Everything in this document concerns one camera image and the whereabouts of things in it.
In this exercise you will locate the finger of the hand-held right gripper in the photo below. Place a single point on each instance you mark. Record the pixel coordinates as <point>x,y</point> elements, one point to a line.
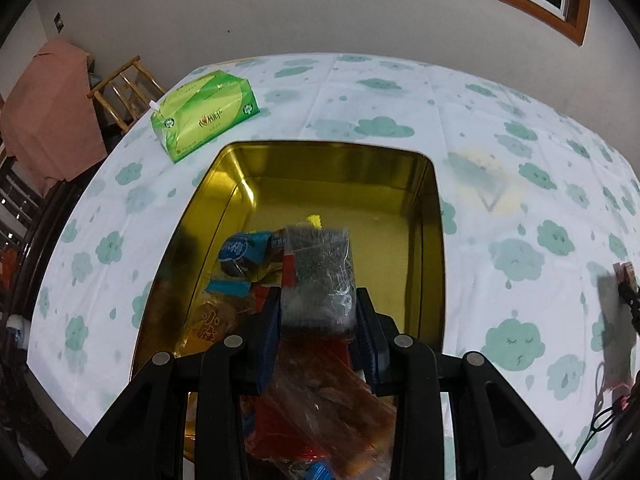
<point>632,297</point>

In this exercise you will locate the dark wall switch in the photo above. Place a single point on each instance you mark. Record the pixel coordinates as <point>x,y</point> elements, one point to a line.
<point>59,22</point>

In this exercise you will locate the brown red snack packet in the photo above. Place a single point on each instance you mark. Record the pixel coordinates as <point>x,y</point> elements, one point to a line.
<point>627,274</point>

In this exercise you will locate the light blue plum packet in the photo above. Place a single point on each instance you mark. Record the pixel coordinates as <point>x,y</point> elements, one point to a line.
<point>240,255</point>

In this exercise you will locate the yellow edged cake packet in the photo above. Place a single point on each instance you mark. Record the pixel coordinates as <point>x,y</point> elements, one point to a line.
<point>314,221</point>

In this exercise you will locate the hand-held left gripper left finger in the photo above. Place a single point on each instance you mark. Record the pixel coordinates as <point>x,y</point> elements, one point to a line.
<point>267,340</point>

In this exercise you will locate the orange yellow snack packet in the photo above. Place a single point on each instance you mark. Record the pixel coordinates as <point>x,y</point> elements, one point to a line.
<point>215,320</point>

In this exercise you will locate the clear orange cracker packet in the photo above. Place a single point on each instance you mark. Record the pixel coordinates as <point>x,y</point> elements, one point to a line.
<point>340,410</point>

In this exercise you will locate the gold and red tin box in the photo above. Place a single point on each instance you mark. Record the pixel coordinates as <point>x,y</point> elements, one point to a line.
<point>325,185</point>

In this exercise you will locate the bamboo chair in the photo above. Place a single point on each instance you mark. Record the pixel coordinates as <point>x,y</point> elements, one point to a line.
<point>114,76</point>

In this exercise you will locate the dark seaweed snack packet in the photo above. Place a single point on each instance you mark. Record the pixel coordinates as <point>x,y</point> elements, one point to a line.
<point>320,270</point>

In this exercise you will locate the green tissue pack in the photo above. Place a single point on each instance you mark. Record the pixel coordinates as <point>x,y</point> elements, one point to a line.
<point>205,110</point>

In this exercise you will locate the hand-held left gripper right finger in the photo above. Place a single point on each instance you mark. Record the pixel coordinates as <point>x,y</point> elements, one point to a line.
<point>367,345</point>

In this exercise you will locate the pink cloth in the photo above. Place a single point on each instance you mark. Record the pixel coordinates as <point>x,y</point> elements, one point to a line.
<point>50,110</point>

